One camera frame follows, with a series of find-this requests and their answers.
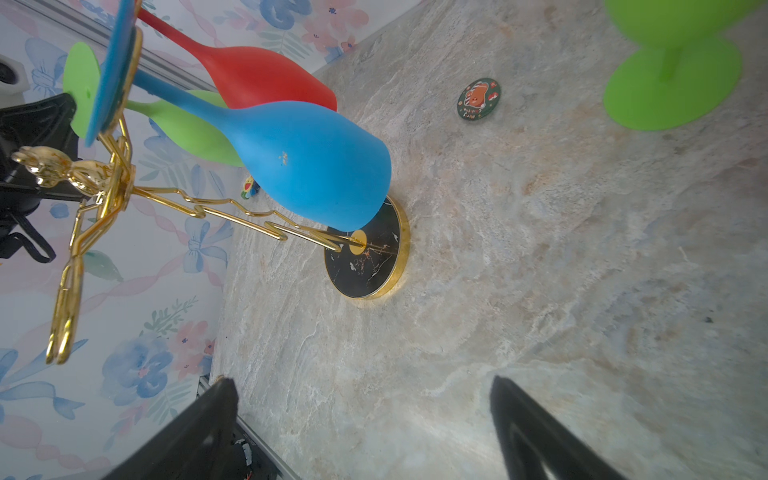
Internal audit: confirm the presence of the lime green wine glass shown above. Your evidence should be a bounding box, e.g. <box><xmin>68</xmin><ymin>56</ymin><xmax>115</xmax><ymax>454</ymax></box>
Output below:
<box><xmin>62</xmin><ymin>42</ymin><xmax>243</xmax><ymax>167</ymax></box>
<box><xmin>603</xmin><ymin>0</ymin><xmax>763</xmax><ymax>131</ymax></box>

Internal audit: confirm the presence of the blue back wine glass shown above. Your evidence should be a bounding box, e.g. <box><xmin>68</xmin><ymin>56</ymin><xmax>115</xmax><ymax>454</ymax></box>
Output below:
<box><xmin>84</xmin><ymin>1</ymin><xmax>392</xmax><ymax>231</ymax></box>

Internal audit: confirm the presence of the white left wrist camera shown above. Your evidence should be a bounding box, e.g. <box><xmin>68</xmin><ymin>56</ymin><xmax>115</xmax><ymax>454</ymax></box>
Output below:
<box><xmin>0</xmin><ymin>55</ymin><xmax>30</xmax><ymax>109</ymax></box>

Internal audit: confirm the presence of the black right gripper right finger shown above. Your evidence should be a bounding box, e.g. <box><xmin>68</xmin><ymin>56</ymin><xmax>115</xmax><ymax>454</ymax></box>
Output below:
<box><xmin>490</xmin><ymin>376</ymin><xmax>623</xmax><ymax>479</ymax></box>

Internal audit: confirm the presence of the round green red badge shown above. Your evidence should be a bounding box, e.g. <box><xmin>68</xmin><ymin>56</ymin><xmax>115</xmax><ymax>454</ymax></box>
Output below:
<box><xmin>457</xmin><ymin>78</ymin><xmax>502</xmax><ymax>121</ymax></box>

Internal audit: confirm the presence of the lime green back wine glass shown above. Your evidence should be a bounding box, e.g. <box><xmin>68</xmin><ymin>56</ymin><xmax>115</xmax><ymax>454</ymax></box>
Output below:
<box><xmin>62</xmin><ymin>42</ymin><xmax>243</xmax><ymax>167</ymax></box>

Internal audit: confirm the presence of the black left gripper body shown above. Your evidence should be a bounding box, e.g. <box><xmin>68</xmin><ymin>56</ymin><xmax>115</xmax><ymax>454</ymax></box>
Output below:
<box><xmin>1</xmin><ymin>93</ymin><xmax>84</xmax><ymax>263</ymax></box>

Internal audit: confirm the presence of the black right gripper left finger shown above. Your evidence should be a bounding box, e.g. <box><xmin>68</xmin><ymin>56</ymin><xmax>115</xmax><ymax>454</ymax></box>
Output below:
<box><xmin>106</xmin><ymin>378</ymin><xmax>239</xmax><ymax>479</ymax></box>

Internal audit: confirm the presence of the colourful small toy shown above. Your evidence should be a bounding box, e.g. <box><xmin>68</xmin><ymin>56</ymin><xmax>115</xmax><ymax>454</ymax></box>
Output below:
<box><xmin>241</xmin><ymin>176</ymin><xmax>261</xmax><ymax>199</ymax></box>

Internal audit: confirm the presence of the gold wire glass rack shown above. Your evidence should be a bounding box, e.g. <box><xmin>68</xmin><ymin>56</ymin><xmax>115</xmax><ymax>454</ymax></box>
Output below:
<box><xmin>10</xmin><ymin>26</ymin><xmax>412</xmax><ymax>366</ymax></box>

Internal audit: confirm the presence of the red wine glass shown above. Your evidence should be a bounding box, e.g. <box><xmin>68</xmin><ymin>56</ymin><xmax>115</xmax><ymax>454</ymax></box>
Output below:
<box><xmin>138</xmin><ymin>9</ymin><xmax>337</xmax><ymax>111</ymax></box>

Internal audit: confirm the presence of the left corner aluminium post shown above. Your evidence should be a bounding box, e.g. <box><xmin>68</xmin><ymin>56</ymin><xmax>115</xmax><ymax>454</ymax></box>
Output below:
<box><xmin>10</xmin><ymin>0</ymin><xmax>215</xmax><ymax>91</ymax></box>

